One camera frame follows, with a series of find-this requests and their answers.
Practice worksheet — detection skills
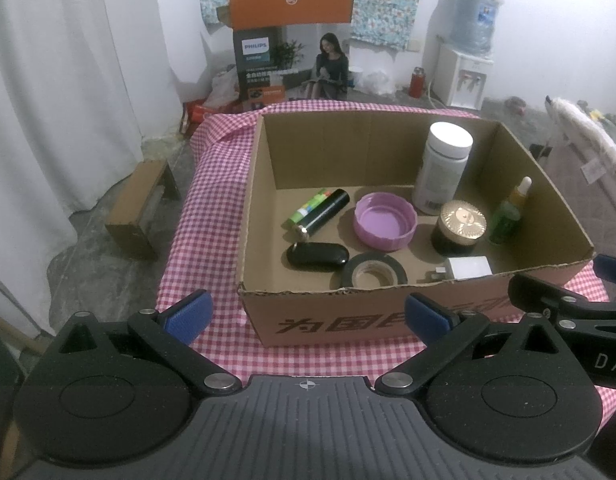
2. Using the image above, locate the white patterned pillow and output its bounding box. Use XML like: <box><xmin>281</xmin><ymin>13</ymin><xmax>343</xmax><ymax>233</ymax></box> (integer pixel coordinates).
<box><xmin>545</xmin><ymin>95</ymin><xmax>616</xmax><ymax>166</ymax></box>

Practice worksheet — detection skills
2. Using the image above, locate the white plastic bag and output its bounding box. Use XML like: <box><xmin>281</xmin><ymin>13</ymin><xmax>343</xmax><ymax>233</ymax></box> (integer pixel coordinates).
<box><xmin>203</xmin><ymin>67</ymin><xmax>239</xmax><ymax>108</ymax></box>
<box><xmin>360</xmin><ymin>70</ymin><xmax>396</xmax><ymax>96</ymax></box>

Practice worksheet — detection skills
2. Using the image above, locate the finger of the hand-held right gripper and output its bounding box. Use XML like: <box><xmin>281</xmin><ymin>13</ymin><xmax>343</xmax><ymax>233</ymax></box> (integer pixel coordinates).
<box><xmin>594</xmin><ymin>254</ymin><xmax>616</xmax><ymax>286</ymax></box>
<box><xmin>508</xmin><ymin>272</ymin><xmax>616</xmax><ymax>333</ymax></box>

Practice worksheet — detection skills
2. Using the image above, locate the blue water jug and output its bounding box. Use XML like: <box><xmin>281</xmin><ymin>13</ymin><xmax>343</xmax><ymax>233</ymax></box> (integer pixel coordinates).
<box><xmin>448</xmin><ymin>0</ymin><xmax>503</xmax><ymax>56</ymax></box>

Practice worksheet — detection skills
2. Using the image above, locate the white charger adapter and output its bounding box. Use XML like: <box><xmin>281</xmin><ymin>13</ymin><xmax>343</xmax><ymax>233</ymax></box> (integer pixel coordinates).
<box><xmin>427</xmin><ymin>256</ymin><xmax>492</xmax><ymax>282</ymax></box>

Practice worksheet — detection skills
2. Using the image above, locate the black cylinder battery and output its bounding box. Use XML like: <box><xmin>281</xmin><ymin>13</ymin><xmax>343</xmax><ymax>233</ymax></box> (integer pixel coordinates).
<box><xmin>294</xmin><ymin>188</ymin><xmax>349</xmax><ymax>240</ymax></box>

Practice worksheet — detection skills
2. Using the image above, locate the pink checked tablecloth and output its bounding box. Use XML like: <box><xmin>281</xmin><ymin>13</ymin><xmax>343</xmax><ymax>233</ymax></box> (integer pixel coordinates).
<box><xmin>155</xmin><ymin>100</ymin><xmax>616</xmax><ymax>441</ymax></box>

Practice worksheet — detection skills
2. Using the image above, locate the black tape roll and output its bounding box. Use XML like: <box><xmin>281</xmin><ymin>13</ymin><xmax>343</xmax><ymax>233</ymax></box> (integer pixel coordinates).
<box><xmin>340</xmin><ymin>252</ymin><xmax>409</xmax><ymax>291</ymax></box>

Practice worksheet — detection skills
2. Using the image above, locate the orange packet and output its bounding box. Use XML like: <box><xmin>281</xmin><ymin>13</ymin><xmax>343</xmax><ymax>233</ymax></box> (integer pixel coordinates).
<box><xmin>180</xmin><ymin>100</ymin><xmax>239</xmax><ymax>136</ymax></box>

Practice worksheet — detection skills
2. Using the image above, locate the green dropper bottle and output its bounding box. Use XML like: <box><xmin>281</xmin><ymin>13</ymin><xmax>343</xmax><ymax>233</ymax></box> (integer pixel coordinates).
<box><xmin>488</xmin><ymin>176</ymin><xmax>533</xmax><ymax>246</ymax></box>

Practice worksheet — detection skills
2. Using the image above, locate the green battery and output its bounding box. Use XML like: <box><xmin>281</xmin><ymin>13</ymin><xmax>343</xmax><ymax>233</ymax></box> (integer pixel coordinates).
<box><xmin>288</xmin><ymin>187</ymin><xmax>333</xmax><ymax>226</ymax></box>

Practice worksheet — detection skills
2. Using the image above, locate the white plastic bottle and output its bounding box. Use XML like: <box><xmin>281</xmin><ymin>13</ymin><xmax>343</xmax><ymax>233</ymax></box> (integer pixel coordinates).
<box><xmin>413</xmin><ymin>121</ymin><xmax>474</xmax><ymax>216</ymax></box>

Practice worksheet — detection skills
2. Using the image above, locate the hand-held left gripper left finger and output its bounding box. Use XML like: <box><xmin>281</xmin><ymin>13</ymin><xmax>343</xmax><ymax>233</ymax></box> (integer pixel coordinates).
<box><xmin>53</xmin><ymin>289</ymin><xmax>241</xmax><ymax>396</ymax></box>

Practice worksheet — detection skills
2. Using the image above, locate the purple plastic lid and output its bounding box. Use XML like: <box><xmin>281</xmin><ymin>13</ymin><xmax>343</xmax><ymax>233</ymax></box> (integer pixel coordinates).
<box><xmin>353</xmin><ymin>191</ymin><xmax>419</xmax><ymax>252</ymax></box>

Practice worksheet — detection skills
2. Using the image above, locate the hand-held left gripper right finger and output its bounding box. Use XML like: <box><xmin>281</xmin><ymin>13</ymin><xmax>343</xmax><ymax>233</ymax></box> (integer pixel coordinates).
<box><xmin>375</xmin><ymin>292</ymin><xmax>568</xmax><ymax>397</ymax></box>

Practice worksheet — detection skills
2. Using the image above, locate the black key case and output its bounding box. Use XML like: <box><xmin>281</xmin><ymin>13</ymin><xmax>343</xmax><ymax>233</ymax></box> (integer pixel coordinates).
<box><xmin>287</xmin><ymin>241</ymin><xmax>350</xmax><ymax>273</ymax></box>

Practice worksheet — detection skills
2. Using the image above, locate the floral wall cloth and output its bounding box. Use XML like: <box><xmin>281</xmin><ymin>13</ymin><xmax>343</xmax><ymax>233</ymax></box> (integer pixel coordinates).
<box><xmin>198</xmin><ymin>0</ymin><xmax>443</xmax><ymax>51</ymax></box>

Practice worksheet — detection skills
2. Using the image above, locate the white curtain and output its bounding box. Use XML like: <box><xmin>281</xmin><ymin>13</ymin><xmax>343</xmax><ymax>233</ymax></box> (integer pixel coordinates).
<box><xmin>0</xmin><ymin>0</ymin><xmax>183</xmax><ymax>336</ymax></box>

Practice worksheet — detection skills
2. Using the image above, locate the white water dispenser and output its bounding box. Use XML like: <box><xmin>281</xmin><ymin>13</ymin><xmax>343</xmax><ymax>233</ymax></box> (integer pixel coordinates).
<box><xmin>430</xmin><ymin>40</ymin><xmax>494</xmax><ymax>111</ymax></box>

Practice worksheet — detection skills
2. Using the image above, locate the gold lidded jar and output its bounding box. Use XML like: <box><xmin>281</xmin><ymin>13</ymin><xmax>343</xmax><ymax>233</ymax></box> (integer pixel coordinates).
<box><xmin>431</xmin><ymin>200</ymin><xmax>488</xmax><ymax>256</ymax></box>

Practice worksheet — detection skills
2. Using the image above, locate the small cardboard box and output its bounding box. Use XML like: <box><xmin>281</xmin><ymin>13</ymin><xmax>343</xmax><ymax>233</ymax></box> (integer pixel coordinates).
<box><xmin>105</xmin><ymin>160</ymin><xmax>181</xmax><ymax>262</ymax></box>

